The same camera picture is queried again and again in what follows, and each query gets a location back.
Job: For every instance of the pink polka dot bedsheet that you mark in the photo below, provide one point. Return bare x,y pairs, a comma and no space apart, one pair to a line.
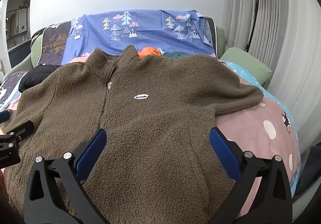
250,126

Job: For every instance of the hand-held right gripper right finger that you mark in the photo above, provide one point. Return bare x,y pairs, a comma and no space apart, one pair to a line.
224,153

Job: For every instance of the orange puffer jacket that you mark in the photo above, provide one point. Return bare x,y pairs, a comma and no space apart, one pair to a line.
149,52

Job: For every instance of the green pillow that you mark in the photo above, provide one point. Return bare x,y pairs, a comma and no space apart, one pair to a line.
245,63

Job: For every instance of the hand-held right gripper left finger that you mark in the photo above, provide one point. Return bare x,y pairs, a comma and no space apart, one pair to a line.
91,153

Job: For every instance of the pink quilted jacket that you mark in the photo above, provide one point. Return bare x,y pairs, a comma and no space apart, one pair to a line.
80,58

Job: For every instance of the person's left forearm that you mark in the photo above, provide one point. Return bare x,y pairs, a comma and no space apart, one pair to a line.
1,181

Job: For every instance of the black puffer jacket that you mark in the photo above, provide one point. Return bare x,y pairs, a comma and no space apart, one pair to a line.
37,75

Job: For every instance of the dark teal garment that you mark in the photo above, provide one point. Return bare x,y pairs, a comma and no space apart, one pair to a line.
175,55

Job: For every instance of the brown fleece jacket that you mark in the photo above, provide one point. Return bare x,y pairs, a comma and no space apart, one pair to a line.
150,126

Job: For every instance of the white arched mirror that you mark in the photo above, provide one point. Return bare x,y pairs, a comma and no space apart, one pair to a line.
20,13

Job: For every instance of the blue tree-print sheet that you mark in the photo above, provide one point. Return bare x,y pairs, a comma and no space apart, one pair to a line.
150,38

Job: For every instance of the grey curtain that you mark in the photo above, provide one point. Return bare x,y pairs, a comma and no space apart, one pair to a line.
288,50

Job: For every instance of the dark tree-print throw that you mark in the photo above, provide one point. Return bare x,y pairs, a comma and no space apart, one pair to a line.
55,43

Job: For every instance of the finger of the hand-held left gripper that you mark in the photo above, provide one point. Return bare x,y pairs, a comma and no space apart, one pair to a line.
3,116
20,131

